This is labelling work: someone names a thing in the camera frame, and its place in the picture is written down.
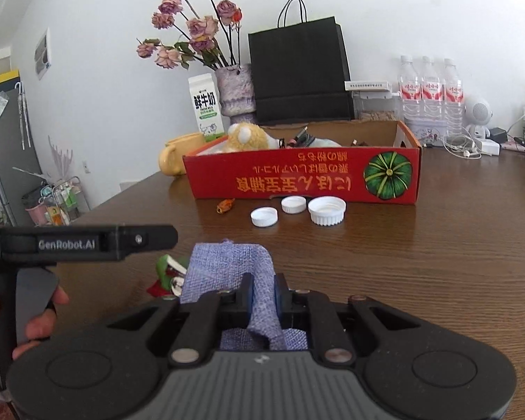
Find purple white vase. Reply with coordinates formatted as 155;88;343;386
214;63;257;128

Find yellow white plush toy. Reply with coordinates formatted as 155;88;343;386
221;122;274;154

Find dried purple twigs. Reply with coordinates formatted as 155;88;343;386
47;135;76;181

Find purple cloth pouch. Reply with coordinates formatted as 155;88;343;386
179;239;309;351

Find white printed tin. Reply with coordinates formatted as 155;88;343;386
405;116;447;145

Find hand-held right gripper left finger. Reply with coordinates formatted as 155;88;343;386
106;272;255;366

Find white robot speaker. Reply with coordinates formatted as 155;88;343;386
464;97;492;139

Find yellow black box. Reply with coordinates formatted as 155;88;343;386
0;69;21;92

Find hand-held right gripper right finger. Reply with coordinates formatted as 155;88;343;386
272;272;421;366

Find grey refrigerator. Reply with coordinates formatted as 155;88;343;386
0;87;44;228

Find yellow mug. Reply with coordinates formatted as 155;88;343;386
159;132;206;177

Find red cardboard box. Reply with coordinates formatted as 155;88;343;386
182;119;422;205

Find clear snack container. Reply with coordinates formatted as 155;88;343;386
350;90;401;122

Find dried pink roses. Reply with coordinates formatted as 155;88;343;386
135;0;243;71

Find white earphones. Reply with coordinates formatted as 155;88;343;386
441;126;483;159

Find flat white box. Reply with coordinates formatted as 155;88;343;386
344;80;390;92

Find large white ribbed cap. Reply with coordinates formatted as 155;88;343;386
307;196;348;227

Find white milk carton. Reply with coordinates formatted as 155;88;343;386
188;73;225;143

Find wire storage rack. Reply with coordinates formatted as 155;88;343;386
12;167;91;228

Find white bottle cap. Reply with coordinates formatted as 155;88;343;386
281;196;308;215
251;208;279;228

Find black paper bag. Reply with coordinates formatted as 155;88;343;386
247;0;356;126

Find person's left hand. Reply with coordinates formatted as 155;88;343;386
0;286;71;361

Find red green fabric ornament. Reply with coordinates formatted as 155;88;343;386
146;254;190;299

